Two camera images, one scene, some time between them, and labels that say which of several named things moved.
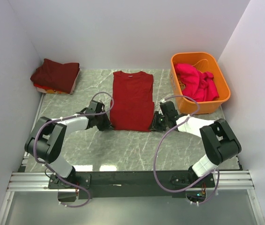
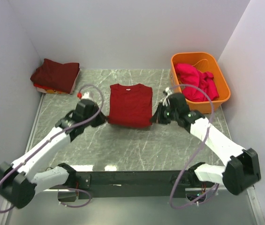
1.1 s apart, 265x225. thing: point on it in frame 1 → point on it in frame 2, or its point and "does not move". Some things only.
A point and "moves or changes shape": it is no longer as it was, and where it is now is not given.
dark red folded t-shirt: (56, 76) does not move
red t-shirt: (133, 107) moves or changes shape
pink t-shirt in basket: (198, 86) does not move
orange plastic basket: (200, 76) does not move
